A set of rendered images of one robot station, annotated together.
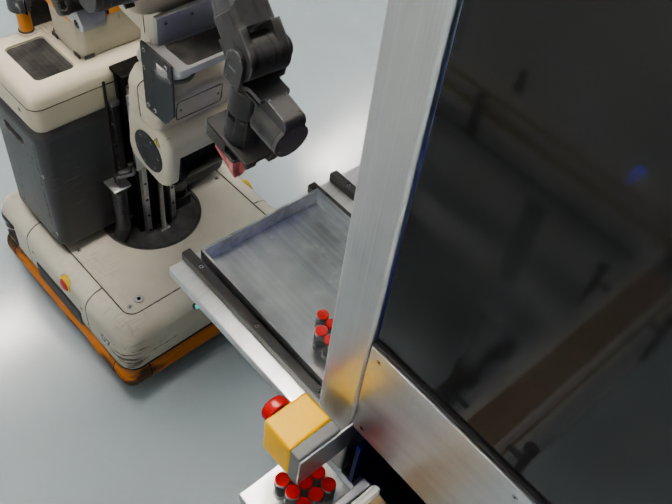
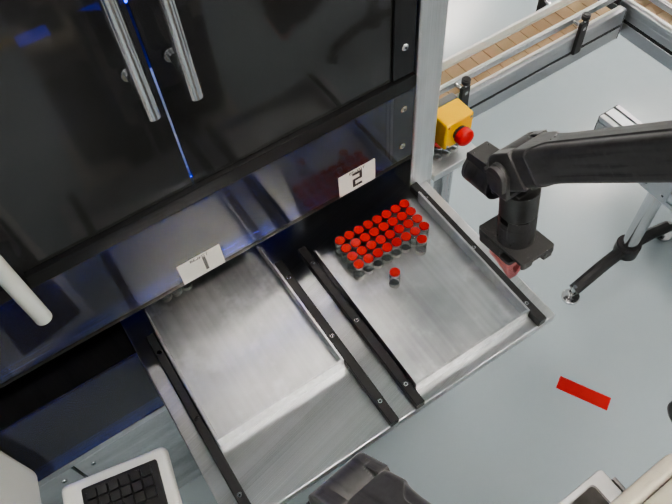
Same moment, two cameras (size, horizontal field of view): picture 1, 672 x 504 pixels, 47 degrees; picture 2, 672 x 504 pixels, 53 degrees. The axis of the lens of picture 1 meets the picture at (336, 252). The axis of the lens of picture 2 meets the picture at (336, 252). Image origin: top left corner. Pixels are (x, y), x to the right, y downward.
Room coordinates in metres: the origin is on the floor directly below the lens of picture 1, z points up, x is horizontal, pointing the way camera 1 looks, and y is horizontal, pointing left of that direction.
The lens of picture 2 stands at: (1.50, 0.09, 2.04)
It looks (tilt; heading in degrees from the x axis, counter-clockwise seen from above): 57 degrees down; 200
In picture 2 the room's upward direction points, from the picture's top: 6 degrees counter-clockwise
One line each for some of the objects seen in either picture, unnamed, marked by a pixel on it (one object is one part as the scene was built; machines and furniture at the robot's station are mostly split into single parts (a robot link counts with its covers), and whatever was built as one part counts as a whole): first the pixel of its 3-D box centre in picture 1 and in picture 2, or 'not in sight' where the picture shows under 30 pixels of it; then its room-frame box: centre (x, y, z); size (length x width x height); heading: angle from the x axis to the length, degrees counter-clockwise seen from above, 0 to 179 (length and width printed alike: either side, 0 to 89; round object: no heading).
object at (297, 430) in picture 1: (299, 436); (448, 122); (0.49, 0.01, 1.00); 0.08 x 0.07 x 0.07; 48
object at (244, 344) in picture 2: not in sight; (237, 331); (1.01, -0.30, 0.90); 0.34 x 0.26 x 0.04; 48
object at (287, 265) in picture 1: (322, 283); (417, 283); (0.84, 0.01, 0.90); 0.34 x 0.26 x 0.04; 48
